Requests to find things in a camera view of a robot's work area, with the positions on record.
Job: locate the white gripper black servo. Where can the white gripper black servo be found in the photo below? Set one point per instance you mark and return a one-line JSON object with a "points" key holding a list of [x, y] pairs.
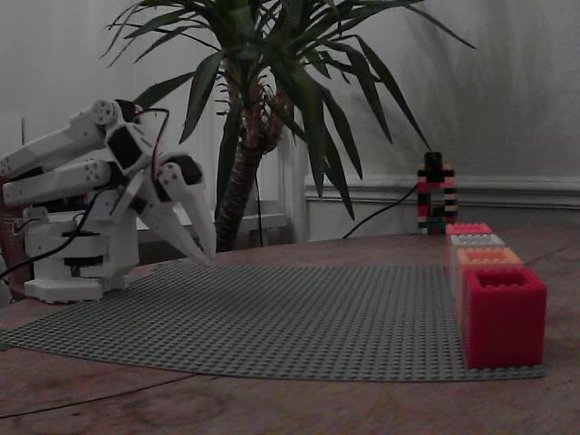
{"points": [[159, 189]]}

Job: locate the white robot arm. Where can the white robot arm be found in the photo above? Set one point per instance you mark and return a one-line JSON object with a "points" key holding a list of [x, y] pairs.
{"points": [[54, 145]]}

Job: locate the grey studded baseplate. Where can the grey studded baseplate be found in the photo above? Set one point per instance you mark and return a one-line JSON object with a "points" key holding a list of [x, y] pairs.
{"points": [[272, 317]]}

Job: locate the black and pink brick tower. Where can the black and pink brick tower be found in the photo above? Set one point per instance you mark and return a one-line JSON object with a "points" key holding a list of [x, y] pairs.
{"points": [[423, 199]]}

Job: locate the grey brick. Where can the grey brick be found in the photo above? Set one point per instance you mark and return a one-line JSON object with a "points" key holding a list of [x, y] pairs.
{"points": [[453, 258]]}

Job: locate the large pink brick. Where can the large pink brick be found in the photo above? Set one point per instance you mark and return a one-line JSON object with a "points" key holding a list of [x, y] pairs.
{"points": [[469, 229]]}

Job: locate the orange brick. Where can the orange brick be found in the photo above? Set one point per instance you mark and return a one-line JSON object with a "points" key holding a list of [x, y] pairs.
{"points": [[491, 263]]}

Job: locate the red brick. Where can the red brick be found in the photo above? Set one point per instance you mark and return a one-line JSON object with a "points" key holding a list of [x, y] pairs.
{"points": [[503, 331]]}

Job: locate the large yucca plant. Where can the large yucca plant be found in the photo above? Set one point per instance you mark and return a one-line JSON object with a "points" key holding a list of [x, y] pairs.
{"points": [[235, 190]]}

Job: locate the small black webcam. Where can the small black webcam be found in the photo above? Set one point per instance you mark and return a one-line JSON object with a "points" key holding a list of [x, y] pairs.
{"points": [[433, 161]]}

